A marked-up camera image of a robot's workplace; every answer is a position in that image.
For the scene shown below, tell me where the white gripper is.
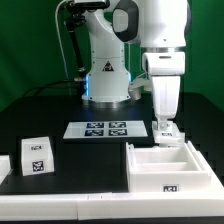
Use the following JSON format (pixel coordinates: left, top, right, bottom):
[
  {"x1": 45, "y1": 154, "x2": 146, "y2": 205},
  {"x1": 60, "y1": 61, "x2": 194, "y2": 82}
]
[{"x1": 142, "y1": 52, "x2": 185, "y2": 130}]

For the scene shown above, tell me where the white cabinet door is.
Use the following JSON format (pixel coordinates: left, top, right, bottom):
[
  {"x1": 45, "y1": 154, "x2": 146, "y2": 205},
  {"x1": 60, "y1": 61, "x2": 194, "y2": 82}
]
[{"x1": 152, "y1": 121, "x2": 185, "y2": 146}]

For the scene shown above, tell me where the white cabinet body box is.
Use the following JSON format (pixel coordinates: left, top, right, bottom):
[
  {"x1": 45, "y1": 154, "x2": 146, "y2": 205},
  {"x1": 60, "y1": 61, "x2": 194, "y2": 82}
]
[{"x1": 126, "y1": 142, "x2": 212, "y2": 192}]

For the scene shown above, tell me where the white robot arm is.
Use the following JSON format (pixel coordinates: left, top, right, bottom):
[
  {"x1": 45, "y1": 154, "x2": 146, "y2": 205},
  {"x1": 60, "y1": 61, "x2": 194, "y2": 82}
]
[{"x1": 65, "y1": 0, "x2": 190, "y2": 130}]

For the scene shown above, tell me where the white wedge cabinet top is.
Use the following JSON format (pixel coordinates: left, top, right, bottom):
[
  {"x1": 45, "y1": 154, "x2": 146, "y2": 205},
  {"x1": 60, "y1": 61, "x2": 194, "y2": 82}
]
[{"x1": 21, "y1": 137, "x2": 54, "y2": 176}]

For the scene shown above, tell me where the white marker plate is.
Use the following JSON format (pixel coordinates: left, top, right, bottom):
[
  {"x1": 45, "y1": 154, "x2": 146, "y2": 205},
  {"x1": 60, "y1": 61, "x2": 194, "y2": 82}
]
[{"x1": 63, "y1": 120, "x2": 147, "y2": 140}]

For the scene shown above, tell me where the white obstacle fence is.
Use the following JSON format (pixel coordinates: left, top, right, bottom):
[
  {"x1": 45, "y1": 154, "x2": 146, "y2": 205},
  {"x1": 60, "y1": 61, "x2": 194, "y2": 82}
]
[{"x1": 0, "y1": 150, "x2": 224, "y2": 222}]

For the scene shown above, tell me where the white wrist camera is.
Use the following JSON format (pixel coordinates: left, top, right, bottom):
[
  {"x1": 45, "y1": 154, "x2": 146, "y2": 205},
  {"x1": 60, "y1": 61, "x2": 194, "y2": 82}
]
[{"x1": 128, "y1": 78, "x2": 152, "y2": 100}]

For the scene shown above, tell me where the black cable bundle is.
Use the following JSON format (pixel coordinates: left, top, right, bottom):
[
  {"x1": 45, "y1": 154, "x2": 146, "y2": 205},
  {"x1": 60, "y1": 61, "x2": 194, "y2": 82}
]
[{"x1": 21, "y1": 79, "x2": 84, "y2": 98}]

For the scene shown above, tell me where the white cable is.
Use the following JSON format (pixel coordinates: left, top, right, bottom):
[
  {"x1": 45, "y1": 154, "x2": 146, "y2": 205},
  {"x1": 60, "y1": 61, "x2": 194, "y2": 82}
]
[{"x1": 54, "y1": 0, "x2": 71, "y2": 81}]

